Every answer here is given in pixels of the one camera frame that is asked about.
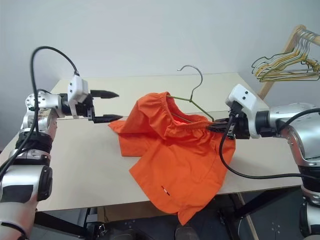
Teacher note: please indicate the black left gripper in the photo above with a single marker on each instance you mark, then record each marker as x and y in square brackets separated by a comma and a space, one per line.
[86, 107]

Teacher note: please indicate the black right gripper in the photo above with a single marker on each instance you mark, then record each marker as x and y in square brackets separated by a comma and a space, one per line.
[242, 128]

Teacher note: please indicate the orange shorts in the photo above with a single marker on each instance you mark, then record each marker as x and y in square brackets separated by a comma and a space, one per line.
[180, 160]

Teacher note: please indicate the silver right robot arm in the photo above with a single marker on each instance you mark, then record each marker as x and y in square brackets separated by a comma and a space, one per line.
[297, 117]

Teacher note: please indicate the wooden clothes rack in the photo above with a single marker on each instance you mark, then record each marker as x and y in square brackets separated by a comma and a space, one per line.
[267, 88]

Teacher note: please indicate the grey round base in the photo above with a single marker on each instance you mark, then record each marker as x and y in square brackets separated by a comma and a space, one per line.
[272, 227]

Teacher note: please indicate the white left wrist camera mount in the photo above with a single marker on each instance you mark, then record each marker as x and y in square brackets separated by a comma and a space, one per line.
[78, 86]

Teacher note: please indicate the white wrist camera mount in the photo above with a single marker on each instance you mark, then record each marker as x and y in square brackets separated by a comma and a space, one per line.
[246, 102]
[78, 86]

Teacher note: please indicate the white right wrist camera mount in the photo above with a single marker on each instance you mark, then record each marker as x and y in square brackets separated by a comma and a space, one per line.
[246, 102]

